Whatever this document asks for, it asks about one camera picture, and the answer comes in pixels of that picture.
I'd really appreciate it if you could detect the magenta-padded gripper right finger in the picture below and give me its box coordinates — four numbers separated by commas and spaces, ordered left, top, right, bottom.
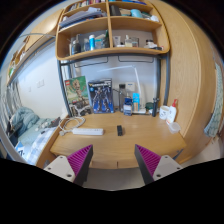
134, 143, 184, 186

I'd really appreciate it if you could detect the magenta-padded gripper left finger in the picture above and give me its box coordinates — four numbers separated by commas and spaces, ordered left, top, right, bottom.
43, 143, 94, 187

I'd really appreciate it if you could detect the clear plastic container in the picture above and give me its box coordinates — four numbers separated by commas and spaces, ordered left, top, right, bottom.
168, 121, 182, 135

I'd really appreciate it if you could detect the white power strip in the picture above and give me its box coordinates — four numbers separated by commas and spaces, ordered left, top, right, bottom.
72, 127, 105, 136

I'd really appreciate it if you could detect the white lotion bottle red cap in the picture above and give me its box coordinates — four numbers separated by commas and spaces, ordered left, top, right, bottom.
165, 98, 179, 125

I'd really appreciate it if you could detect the white mug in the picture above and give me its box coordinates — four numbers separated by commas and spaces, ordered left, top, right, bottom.
158, 105, 170, 121

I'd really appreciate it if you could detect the black cylindrical device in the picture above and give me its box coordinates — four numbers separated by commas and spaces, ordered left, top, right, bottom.
151, 97, 160, 118

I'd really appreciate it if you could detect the small blue box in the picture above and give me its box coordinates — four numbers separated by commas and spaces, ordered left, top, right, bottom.
123, 97, 134, 116

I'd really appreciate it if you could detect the blue card package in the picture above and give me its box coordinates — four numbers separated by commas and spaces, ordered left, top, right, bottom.
132, 92, 141, 113

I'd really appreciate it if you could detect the tree figure toy box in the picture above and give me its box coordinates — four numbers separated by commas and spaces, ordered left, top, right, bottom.
64, 75, 94, 117

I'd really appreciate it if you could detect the patterned hanging cloth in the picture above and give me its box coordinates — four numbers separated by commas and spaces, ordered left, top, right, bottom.
203, 63, 224, 138

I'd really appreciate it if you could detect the robot model kit box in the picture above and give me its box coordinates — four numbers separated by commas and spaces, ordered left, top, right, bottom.
87, 78, 115, 114

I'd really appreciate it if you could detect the wooden shelf unit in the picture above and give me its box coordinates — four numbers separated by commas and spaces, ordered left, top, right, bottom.
54, 0, 171, 62

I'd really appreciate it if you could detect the white power strip cable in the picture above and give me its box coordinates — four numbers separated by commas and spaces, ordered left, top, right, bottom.
59, 115, 86, 137

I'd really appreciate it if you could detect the white wall box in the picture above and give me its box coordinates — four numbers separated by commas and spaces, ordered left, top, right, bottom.
124, 81, 136, 93

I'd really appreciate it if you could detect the dark metal desk frame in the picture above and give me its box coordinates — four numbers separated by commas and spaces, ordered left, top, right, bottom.
57, 53, 171, 118

